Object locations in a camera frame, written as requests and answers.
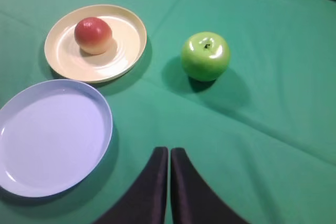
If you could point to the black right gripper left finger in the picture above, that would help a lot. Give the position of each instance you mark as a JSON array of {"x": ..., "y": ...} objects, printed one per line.
[{"x": 145, "y": 201}]

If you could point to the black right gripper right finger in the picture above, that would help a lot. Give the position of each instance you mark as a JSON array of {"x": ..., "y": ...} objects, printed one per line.
[{"x": 192, "y": 200}]

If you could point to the round red-yellow bread bun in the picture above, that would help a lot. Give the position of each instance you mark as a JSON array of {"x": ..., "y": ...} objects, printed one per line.
[{"x": 93, "y": 35}]

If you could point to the blue plastic plate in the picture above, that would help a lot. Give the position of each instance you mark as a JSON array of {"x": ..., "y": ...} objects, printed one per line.
[{"x": 53, "y": 135}]

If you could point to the yellow plastic plate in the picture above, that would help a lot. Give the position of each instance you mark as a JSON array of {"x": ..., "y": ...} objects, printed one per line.
[{"x": 129, "y": 38}]

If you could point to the green apple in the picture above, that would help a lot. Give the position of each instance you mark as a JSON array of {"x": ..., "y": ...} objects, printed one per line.
[{"x": 205, "y": 56}]

